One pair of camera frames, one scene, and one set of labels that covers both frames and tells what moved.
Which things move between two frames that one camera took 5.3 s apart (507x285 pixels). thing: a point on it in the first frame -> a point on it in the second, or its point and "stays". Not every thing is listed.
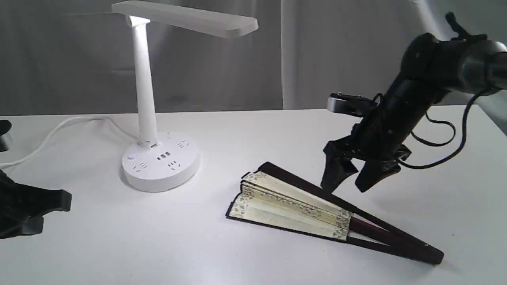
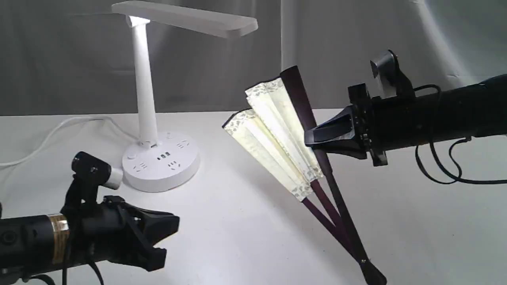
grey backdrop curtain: (74, 57) stays
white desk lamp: (162, 162) stays
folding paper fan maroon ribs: (271, 196) -> (277, 118)
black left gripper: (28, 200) -> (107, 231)
